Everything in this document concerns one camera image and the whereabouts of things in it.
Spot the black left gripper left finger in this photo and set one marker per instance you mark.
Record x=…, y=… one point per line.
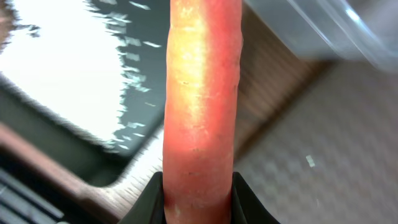
x=149, y=207

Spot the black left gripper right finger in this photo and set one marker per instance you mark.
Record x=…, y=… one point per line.
x=246, y=208

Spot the orange carrot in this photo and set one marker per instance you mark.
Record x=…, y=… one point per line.
x=203, y=71

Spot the white rice pile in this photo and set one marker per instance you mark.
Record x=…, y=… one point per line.
x=95, y=68

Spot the brown plastic tray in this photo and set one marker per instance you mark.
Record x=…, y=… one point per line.
x=333, y=157

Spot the black plastic bin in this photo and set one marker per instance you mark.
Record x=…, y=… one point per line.
x=90, y=162

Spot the clear plastic bin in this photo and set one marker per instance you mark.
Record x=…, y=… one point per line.
x=332, y=29

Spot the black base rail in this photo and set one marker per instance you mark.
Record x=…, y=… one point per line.
x=26, y=198

